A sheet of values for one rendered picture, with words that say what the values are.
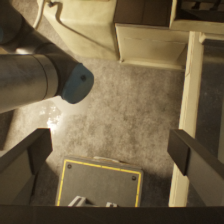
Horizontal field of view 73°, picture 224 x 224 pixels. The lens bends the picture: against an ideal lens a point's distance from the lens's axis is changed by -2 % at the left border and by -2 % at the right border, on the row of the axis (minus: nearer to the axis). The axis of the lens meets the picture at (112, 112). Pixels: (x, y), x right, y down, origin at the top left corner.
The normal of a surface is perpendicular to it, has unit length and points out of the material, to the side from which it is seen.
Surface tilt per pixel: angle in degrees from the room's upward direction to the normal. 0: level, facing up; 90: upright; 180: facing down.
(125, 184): 0
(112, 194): 0
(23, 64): 58
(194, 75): 0
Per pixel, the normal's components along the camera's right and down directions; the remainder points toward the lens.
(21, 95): 0.80, 0.54
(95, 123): -0.13, -0.14
